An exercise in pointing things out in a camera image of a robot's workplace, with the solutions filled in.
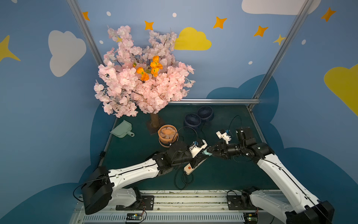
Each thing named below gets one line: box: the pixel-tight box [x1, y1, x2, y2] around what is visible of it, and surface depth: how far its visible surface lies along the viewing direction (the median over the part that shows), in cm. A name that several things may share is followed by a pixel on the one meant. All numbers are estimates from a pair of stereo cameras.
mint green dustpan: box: [109, 119, 135, 139], surface depth 108 cm
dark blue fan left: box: [184, 112, 202, 131], surface depth 102 cm
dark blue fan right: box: [197, 105, 215, 122], surface depth 107 cm
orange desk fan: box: [157, 124, 179, 148], surface depth 97 cm
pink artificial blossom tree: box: [94, 25, 196, 129], surface depth 65 cm
